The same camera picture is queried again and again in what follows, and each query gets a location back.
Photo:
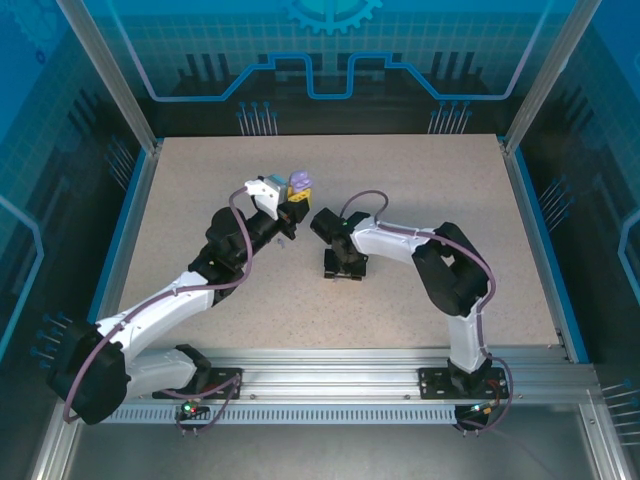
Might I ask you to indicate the purple earbud charging case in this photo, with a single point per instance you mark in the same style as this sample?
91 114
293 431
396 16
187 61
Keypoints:
300 181

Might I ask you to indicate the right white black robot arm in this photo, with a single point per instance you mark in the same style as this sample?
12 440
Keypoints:
385 245

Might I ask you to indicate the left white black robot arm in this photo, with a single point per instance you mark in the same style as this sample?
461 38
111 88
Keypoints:
165 305

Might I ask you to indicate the blue table edge trim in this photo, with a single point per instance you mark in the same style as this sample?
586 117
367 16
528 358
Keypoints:
121 235
542 235

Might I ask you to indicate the small connector with LED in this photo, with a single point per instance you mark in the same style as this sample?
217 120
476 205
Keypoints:
480 410
189 409

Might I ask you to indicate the grey sheet metal panel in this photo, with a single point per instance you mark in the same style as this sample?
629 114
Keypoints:
320 455

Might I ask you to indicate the aluminium table side rail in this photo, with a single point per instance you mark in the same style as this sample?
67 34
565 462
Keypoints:
530 235
133 235

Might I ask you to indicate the wide aluminium mounting rail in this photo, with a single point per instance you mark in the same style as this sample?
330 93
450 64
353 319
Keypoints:
325 370

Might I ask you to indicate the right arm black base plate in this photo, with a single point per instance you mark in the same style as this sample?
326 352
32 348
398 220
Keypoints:
432 385

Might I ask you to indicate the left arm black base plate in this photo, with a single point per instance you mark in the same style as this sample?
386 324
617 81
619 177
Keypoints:
227 373

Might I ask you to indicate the aluminium frame post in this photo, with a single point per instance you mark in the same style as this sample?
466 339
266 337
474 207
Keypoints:
110 75
545 75

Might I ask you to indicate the aluminium lower frame rail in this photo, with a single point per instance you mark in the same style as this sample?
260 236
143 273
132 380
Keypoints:
47 452
605 445

